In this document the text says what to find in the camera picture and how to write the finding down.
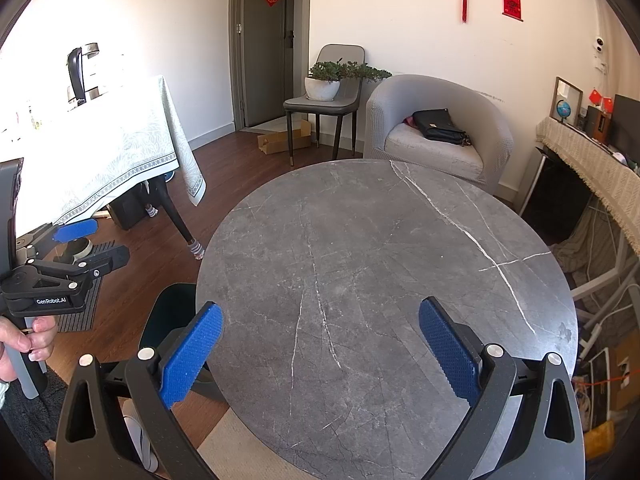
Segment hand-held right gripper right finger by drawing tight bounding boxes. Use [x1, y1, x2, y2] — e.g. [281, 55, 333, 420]
[419, 296, 586, 480]

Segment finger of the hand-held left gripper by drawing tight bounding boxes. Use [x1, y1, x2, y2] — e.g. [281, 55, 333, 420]
[17, 219, 99, 261]
[25, 246, 131, 291]

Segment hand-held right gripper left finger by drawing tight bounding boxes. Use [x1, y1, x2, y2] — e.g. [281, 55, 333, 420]
[54, 301, 224, 480]

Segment person's left hand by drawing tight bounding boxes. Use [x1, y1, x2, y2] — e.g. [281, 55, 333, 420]
[0, 315, 58, 383]

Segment black ribbed floor mat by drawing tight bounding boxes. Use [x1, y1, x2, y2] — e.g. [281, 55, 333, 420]
[57, 241, 126, 332]

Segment black storage box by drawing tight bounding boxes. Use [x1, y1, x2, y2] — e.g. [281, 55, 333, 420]
[107, 192, 151, 231]

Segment black table leg striped sock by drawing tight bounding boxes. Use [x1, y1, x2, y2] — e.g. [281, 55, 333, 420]
[147, 177, 207, 261]

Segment white slipper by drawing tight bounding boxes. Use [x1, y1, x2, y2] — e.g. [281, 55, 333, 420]
[122, 400, 163, 473]

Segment beige rug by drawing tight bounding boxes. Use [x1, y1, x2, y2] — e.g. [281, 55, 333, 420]
[197, 407, 301, 480]

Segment dark fleece clothing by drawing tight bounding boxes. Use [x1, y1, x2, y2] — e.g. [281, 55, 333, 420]
[0, 375, 68, 480]

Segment yellow bag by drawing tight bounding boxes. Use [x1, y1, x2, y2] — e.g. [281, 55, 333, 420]
[584, 420, 616, 461]

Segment grey armchair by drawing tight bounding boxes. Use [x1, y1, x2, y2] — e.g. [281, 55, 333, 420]
[363, 74, 515, 196]

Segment flat cardboard box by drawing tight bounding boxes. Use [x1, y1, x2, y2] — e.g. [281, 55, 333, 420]
[257, 120, 312, 156]

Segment black handbag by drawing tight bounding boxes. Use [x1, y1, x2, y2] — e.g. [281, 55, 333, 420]
[412, 108, 471, 145]

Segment beige fringed desk cloth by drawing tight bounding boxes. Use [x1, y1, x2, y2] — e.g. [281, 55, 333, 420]
[536, 117, 640, 256]

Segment grey door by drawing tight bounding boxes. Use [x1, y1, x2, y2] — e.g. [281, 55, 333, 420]
[230, 0, 312, 131]

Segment potted bonsai in white pot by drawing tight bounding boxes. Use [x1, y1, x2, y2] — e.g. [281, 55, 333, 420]
[304, 60, 393, 102]

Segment brown wooden box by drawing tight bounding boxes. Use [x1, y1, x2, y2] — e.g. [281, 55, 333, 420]
[586, 106, 612, 141]

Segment black monitor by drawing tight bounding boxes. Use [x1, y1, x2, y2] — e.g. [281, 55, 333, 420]
[611, 93, 640, 158]

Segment grey dining chair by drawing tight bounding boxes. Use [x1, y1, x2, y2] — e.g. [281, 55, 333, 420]
[283, 44, 366, 166]

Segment white desk frame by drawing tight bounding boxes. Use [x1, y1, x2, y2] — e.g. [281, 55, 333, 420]
[570, 205, 640, 331]

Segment wooden picture frame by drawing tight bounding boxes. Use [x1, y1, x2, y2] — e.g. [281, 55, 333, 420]
[552, 76, 584, 123]

